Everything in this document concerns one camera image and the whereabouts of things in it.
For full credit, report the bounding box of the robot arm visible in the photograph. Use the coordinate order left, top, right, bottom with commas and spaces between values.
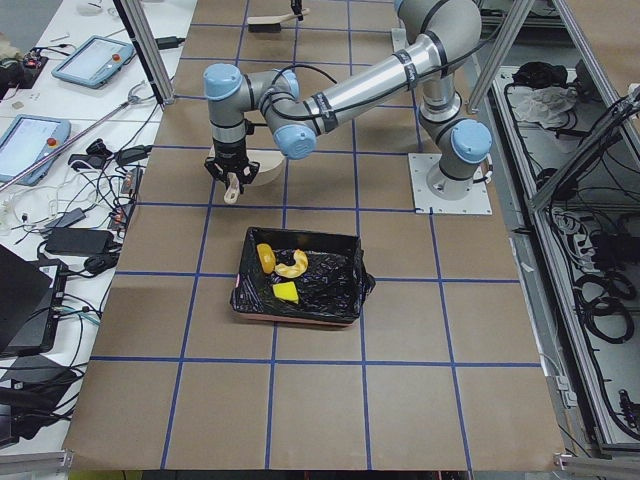
204, 1, 492, 198

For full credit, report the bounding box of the toy croissant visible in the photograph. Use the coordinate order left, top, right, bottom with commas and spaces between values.
274, 249, 309, 279

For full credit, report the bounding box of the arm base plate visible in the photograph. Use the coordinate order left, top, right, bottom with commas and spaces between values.
408, 153, 493, 216

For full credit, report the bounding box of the beige hand brush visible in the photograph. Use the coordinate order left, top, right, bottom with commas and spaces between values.
247, 8, 311, 33

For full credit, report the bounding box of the bin with black bag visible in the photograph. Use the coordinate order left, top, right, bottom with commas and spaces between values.
230, 227, 376, 326

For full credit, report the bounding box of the beige plastic dustpan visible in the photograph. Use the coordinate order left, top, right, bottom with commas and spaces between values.
204, 144, 285, 204

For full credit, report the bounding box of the upper teach pendant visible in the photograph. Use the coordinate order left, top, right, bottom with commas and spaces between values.
52, 35, 135, 89

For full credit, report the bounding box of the metal grabber stick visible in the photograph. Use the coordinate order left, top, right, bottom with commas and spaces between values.
1, 85, 156, 190

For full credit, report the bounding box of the yellow toy potato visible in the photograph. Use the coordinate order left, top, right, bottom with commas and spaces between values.
256, 243, 276, 275

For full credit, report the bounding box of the black laptop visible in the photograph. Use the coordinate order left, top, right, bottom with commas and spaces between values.
1, 247, 68, 358

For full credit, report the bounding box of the aluminium frame post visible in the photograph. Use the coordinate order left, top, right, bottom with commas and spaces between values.
113, 0, 175, 106

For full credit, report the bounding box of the black power brick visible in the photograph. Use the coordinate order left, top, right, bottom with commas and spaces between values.
45, 228, 114, 256

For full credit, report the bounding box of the teach pendant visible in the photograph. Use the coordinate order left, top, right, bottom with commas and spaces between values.
1, 114, 71, 186
52, 35, 135, 89

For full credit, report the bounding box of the crumpled white cloth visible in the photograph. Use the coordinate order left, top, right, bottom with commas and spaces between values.
514, 86, 578, 129

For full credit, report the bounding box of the lower teach pendant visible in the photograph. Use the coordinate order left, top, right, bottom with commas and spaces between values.
1, 114, 71, 186

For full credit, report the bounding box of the yellow green sponge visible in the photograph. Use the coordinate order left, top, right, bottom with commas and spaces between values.
272, 281, 299, 304

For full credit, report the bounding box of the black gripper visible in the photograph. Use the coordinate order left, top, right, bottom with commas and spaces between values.
290, 0, 304, 15
204, 142, 259, 194

